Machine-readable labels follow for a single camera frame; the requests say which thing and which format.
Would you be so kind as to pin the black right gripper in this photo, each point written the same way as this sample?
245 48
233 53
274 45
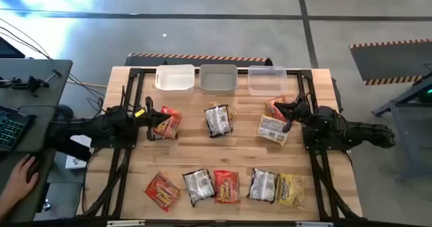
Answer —
299 112

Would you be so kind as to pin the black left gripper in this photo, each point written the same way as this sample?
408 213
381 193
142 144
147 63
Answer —
150 119

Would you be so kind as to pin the red Maruchan noodle pack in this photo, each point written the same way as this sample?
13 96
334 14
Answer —
162 191
271 111
173 124
227 186

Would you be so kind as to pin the silver snack packet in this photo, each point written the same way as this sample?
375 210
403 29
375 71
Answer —
218 120
262 185
198 186

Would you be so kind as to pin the person's forearm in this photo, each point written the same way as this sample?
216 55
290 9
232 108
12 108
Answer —
5 203

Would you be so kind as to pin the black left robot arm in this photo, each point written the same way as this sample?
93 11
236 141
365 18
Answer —
108 125

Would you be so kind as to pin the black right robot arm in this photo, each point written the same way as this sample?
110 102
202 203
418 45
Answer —
357 132

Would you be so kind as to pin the clear plastic bin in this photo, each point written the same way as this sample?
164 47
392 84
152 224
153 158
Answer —
267 81

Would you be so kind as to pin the white plastic bin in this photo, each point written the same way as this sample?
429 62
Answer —
175 80

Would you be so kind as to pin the grey plastic bin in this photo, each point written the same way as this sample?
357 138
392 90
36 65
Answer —
218 80

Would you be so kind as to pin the black angled bar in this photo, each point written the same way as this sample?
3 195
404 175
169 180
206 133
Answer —
74 151

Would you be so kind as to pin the white box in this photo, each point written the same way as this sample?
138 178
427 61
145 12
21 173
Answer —
76 163

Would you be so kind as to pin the black round device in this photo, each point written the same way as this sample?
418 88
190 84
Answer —
64 112

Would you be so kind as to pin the hazard-striped floor mat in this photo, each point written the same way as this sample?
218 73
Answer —
388 63

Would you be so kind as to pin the grey desk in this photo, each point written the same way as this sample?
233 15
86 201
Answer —
50 95

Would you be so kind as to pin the blue-grey metal table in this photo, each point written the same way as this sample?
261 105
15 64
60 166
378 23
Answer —
415 135

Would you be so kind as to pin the green-lit device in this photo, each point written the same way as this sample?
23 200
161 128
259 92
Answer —
428 93

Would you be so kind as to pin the metal castor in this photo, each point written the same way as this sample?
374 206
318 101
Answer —
46 205

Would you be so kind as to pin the black backlit keyboard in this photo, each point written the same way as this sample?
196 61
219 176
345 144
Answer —
11 127

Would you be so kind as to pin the person's hand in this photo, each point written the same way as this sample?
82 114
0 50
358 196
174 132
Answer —
20 183

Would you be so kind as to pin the dark monitor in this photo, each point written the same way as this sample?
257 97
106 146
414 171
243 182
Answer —
8 51

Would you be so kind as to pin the black aluminium table frame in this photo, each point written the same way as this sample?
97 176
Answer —
243 71

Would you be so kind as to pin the white bracket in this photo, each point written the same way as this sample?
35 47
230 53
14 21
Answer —
125 223
314 224

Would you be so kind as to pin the black clamp mount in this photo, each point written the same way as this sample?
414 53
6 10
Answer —
32 84

